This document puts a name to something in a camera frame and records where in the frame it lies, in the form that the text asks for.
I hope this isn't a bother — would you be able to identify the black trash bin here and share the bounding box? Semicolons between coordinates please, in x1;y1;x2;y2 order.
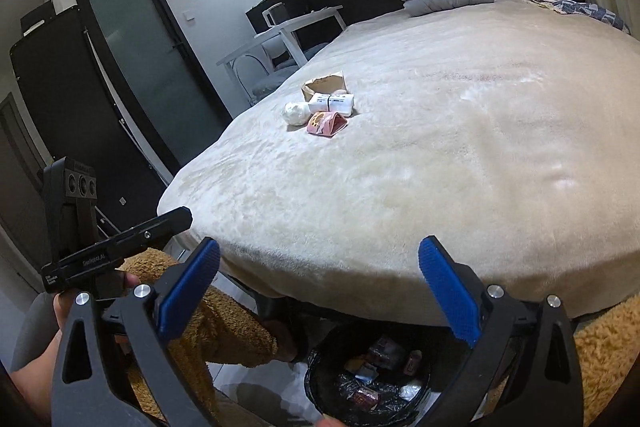
305;327;441;427

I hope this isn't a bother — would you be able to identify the beige bed blanket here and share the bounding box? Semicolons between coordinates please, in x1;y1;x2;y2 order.
156;0;640;319

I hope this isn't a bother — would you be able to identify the person's left hand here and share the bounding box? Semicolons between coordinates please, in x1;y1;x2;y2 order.
52;271;142;333

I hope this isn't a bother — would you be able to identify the black storage box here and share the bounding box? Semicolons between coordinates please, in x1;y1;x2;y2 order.
20;0;56;35

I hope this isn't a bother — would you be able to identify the brown fuzzy rug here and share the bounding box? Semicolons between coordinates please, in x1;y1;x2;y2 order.
117;248;640;427

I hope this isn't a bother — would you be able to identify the grey chair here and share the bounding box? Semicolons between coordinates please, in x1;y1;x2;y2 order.
232;37;326;102

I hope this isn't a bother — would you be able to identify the frosted glass door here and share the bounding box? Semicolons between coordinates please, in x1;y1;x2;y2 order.
70;0;233;168

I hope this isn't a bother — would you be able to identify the black wardrobe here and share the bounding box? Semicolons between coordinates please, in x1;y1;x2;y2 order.
9;7;173;228

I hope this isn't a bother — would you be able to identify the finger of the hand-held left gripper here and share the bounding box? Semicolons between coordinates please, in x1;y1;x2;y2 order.
119;215;194;261
106;206;194;244

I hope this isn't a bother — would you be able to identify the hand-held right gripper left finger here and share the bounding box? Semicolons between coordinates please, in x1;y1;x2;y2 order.
50;237;223;427

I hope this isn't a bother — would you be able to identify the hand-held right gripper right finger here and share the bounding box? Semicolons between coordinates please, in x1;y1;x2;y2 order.
418;236;586;427

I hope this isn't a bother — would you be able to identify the brown paper bag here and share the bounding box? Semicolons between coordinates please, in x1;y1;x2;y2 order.
300;74;349;100

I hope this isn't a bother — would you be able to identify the white tissue ball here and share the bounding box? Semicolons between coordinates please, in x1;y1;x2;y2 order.
283;101;312;126

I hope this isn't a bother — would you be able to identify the pink snack wrapper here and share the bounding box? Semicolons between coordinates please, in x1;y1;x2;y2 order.
306;111;348;138

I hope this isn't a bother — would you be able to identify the blue patterned cloth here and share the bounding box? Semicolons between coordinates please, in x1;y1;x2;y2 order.
537;0;632;32

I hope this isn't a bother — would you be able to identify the person's left forearm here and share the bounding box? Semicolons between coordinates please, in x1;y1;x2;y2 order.
7;339;56;390

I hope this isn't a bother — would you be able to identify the white banded packet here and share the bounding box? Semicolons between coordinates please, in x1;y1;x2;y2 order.
307;92;357;116

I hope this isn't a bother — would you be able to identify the white desk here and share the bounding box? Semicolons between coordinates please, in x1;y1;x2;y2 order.
216;4;347;80

